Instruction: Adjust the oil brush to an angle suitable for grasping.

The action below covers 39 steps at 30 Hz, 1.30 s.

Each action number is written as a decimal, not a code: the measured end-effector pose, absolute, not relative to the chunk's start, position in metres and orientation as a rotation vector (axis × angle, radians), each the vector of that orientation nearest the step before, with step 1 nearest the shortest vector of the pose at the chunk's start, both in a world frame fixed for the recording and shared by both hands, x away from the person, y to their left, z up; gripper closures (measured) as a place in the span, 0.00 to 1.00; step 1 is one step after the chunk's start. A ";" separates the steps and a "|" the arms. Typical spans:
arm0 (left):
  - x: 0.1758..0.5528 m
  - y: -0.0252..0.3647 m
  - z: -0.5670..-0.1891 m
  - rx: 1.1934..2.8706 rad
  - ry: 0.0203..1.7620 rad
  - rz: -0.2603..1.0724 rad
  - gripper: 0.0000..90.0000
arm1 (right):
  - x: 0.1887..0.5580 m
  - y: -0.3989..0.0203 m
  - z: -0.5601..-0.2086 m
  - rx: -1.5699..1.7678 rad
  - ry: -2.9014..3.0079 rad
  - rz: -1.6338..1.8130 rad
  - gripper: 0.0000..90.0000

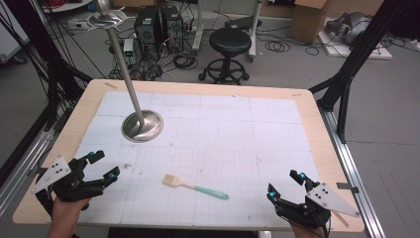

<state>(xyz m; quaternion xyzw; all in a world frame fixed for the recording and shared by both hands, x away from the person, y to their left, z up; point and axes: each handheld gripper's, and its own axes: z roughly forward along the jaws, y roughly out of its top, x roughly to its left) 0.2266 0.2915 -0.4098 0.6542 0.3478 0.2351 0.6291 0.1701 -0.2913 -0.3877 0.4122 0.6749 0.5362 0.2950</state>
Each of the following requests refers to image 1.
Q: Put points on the black round stool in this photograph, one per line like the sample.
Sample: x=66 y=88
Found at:
x=230 y=41

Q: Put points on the person's right hand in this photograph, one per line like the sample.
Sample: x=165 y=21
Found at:
x=308 y=232

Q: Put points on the metal stand with round base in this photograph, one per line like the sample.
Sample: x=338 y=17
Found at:
x=145 y=127

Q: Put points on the black tape strip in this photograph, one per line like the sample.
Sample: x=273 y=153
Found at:
x=347 y=187

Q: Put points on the white gridded mat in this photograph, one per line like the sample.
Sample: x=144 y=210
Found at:
x=204 y=132

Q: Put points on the black metal frame strut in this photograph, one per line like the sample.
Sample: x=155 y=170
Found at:
x=363 y=49

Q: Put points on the black computer tower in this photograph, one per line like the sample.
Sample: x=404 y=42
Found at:
x=147 y=31
x=173 y=29

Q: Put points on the cardboard box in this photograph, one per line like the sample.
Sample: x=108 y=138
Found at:
x=308 y=21

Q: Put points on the grey bag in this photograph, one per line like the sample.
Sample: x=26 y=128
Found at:
x=350 y=26

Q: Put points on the aluminium rail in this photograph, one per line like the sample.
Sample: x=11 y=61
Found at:
x=23 y=165
x=356 y=175

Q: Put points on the person's left hand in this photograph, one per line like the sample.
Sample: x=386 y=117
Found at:
x=67 y=213

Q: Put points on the small silver device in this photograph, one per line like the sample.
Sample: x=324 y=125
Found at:
x=128 y=49

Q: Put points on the white stand leg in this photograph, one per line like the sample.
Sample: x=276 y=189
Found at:
x=255 y=29
x=198 y=26

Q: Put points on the white flat board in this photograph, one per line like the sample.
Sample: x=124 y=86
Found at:
x=376 y=53

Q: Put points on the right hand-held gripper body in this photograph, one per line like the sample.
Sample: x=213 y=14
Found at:
x=327 y=197

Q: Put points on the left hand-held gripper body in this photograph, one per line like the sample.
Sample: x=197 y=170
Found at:
x=54 y=172

